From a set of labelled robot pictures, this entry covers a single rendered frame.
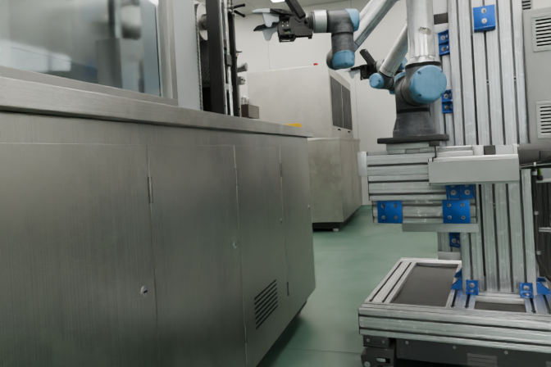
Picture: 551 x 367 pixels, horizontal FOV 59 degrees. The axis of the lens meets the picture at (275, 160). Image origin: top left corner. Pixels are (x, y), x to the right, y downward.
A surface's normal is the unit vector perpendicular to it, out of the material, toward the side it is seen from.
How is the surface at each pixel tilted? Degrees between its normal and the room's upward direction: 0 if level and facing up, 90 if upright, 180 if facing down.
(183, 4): 90
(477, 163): 90
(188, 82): 90
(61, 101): 90
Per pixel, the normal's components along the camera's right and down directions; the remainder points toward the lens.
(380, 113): -0.29, 0.03
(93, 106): 0.96, -0.05
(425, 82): 0.04, 0.14
